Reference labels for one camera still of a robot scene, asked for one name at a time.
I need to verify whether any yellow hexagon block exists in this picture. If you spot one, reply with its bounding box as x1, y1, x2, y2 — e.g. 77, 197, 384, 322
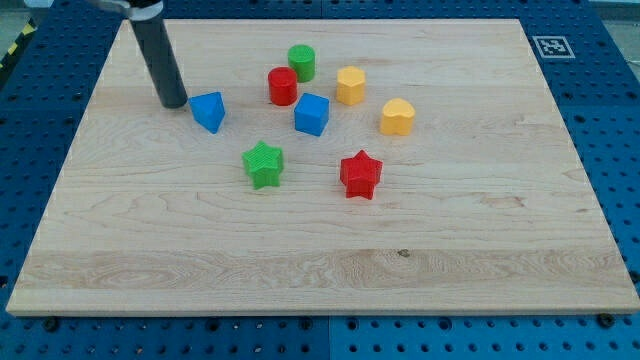
336, 66, 366, 105

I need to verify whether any light wooden board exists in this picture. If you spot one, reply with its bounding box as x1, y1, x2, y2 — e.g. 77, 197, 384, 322
7, 19, 639, 317

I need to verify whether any white fiducial marker tag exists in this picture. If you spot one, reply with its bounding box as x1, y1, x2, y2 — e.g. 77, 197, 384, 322
532, 35, 575, 59

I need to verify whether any blue cube block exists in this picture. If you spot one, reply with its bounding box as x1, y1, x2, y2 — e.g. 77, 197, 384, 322
294, 93, 330, 137

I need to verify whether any red star block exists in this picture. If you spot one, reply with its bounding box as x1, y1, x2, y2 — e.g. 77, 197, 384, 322
340, 150, 383, 200

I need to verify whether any green star block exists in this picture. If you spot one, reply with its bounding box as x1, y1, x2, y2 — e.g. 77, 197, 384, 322
242, 141, 284, 190

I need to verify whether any yellow heart block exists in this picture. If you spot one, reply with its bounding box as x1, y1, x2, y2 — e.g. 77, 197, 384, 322
379, 98, 416, 136

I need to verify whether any green cylinder block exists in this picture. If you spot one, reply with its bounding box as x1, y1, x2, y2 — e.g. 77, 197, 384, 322
287, 44, 316, 83

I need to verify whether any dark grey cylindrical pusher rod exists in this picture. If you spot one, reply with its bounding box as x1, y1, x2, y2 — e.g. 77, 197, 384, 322
130, 15, 188, 109

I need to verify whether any blue triangle block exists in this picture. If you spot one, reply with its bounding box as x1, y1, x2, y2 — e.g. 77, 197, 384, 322
188, 92, 226, 134

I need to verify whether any red cylinder block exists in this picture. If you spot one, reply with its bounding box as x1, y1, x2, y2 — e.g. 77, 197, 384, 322
267, 67, 297, 106

